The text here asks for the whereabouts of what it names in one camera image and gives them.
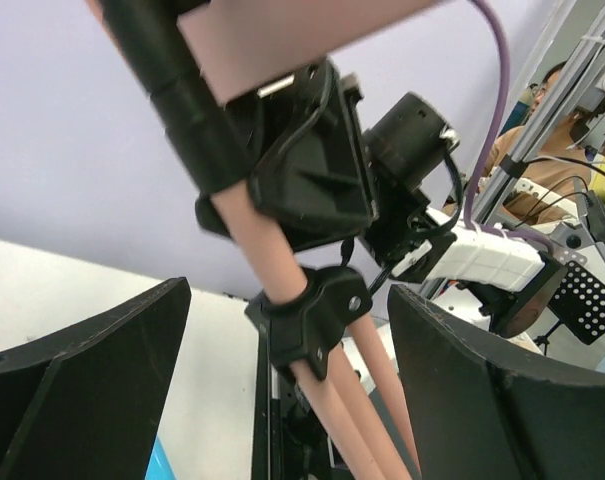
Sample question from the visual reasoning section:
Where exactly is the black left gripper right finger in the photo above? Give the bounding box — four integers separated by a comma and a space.
387, 285, 605, 480

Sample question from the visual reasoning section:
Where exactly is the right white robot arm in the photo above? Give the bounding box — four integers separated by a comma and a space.
229, 60, 566, 338

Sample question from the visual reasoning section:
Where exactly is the aluminium rail frame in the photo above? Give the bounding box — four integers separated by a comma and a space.
464, 6, 605, 234

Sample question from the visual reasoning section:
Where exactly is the pink music stand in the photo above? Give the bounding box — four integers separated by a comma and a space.
89, 0, 427, 479

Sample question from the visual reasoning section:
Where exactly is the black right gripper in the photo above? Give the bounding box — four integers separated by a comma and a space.
227, 59, 460, 268

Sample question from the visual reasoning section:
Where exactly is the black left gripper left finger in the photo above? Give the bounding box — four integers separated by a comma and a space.
0, 278, 191, 479

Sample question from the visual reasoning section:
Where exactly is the blue plastic tube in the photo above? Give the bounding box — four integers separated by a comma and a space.
144, 437, 176, 480

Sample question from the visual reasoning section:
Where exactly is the person in brown shirt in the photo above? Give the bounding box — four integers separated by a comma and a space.
444, 62, 605, 226

